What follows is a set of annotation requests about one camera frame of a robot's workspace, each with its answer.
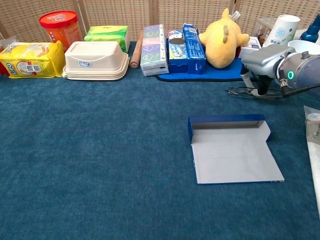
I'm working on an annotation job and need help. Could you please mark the wooden rolling pin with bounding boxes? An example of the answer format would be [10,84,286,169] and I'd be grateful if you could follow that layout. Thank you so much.
[129,30,145,69]

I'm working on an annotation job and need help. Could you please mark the small white box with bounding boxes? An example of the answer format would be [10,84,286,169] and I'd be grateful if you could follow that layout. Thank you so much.
[237,36,263,60]

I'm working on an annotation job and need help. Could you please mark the yellow plush toy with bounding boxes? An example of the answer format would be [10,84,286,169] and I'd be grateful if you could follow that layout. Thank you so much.
[198,8,250,69]

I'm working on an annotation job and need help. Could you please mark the clear bag with beige cloth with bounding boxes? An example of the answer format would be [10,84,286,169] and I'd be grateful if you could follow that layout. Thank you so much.
[303,105,320,201]

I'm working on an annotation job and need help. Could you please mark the light blue plastic cup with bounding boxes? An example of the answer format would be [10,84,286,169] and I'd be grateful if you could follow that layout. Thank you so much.
[287,40,320,55]

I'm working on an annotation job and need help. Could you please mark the orange tub with red lid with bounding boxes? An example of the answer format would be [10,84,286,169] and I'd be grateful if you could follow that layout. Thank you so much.
[39,10,83,53]

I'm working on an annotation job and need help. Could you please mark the woven rattan folding screen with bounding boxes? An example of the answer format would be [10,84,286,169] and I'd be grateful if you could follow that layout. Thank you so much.
[0,0,320,46]

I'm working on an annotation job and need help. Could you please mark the dark blue carton box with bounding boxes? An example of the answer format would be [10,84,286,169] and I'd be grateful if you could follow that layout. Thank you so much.
[182,23,207,75]

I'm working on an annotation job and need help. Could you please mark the pastel multicolour tissue pack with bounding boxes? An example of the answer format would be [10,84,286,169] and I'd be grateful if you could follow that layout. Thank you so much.
[139,23,170,77]

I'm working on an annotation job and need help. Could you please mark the blue cloth mat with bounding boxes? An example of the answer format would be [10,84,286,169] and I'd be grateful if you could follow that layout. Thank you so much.
[154,38,258,83]

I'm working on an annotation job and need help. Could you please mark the clear pack brown snacks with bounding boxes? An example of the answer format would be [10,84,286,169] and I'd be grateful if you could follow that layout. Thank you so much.
[254,17,278,45]

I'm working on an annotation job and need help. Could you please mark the beige plastic lunch box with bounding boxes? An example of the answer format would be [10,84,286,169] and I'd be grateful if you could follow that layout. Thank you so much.
[62,41,131,81]

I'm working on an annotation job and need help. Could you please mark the dark blue spray bottle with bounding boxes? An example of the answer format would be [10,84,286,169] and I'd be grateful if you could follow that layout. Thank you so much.
[299,13,320,46]

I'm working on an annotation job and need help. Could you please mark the green tissue pack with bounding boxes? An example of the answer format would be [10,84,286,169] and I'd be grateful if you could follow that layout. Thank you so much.
[83,25,131,54]

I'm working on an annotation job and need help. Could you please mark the stack of white paper cups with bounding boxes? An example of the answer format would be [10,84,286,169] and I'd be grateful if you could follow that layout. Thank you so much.
[262,14,301,48]

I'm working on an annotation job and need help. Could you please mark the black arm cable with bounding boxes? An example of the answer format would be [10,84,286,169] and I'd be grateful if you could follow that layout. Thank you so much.
[278,69,320,98]

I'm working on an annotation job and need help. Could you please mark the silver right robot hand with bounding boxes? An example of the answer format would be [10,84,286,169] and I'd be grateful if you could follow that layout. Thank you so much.
[241,44,297,97]

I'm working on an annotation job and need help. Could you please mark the yellow biscuit pack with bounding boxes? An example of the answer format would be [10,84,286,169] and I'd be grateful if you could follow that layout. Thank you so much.
[0,40,66,79]

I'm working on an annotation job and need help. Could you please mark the thin metal-framed eyeglasses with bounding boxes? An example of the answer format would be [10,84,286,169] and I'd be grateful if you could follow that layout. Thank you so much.
[226,84,283,100]

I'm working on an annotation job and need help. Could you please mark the blue yellow cookie box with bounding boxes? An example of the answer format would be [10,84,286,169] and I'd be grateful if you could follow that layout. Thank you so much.
[166,29,189,74]

